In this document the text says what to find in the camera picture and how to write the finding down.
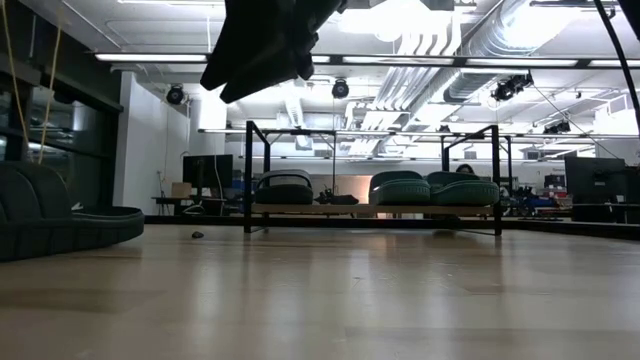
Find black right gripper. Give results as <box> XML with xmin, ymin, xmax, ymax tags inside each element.
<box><xmin>199</xmin><ymin>0</ymin><xmax>346</xmax><ymax>104</ymax></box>

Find black rubber slide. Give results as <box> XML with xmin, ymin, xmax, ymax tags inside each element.
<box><xmin>253</xmin><ymin>168</ymin><xmax>315</xmax><ymax>206</ymax></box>
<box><xmin>0</xmin><ymin>159</ymin><xmax>146</xmax><ymax>263</ymax></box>

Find green rubber slide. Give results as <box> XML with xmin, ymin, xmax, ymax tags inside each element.
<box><xmin>424</xmin><ymin>170</ymin><xmax>500</xmax><ymax>207</ymax></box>
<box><xmin>368</xmin><ymin>170</ymin><xmax>432</xmax><ymax>206</ymax></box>

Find fluorescent ceiling light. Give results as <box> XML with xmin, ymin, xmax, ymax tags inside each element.
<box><xmin>94</xmin><ymin>53</ymin><xmax>209</xmax><ymax>64</ymax></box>
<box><xmin>464</xmin><ymin>58</ymin><xmax>579</xmax><ymax>68</ymax></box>

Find black computer monitor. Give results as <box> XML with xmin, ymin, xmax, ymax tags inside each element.
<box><xmin>182</xmin><ymin>153</ymin><xmax>235</xmax><ymax>190</ymax></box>
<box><xmin>564</xmin><ymin>156</ymin><xmax>627</xmax><ymax>206</ymax></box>

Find background office desk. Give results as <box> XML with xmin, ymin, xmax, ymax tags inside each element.
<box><xmin>152</xmin><ymin>195</ymin><xmax>229</xmax><ymax>216</ymax></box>

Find dark background equipment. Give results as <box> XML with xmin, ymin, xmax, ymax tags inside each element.
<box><xmin>314</xmin><ymin>188</ymin><xmax>360</xmax><ymax>206</ymax></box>

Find black ceiling spotlight cluster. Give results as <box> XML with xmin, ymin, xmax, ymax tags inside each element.
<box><xmin>489</xmin><ymin>73</ymin><xmax>535</xmax><ymax>103</ymax></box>

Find blue background equipment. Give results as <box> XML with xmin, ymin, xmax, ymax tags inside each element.
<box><xmin>502</xmin><ymin>187</ymin><xmax>566</xmax><ymax>216</ymax></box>

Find wooden shelf black metal frame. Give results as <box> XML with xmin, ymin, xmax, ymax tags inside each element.
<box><xmin>243</xmin><ymin>119</ymin><xmax>504</xmax><ymax>236</ymax></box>

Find yellow cable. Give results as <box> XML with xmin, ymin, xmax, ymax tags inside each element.
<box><xmin>38</xmin><ymin>19</ymin><xmax>64</xmax><ymax>164</ymax></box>
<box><xmin>0</xmin><ymin>0</ymin><xmax>29</xmax><ymax>161</ymax></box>

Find silver ventilation duct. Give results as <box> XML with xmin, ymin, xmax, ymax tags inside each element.
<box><xmin>442</xmin><ymin>0</ymin><xmax>551</xmax><ymax>104</ymax></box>

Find black aluminium table frame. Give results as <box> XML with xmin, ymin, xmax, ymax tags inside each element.
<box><xmin>144</xmin><ymin>213</ymin><xmax>640</xmax><ymax>241</ymax></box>

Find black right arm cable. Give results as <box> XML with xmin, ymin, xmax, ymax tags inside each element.
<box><xmin>592</xmin><ymin>0</ymin><xmax>640</xmax><ymax>132</ymax></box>

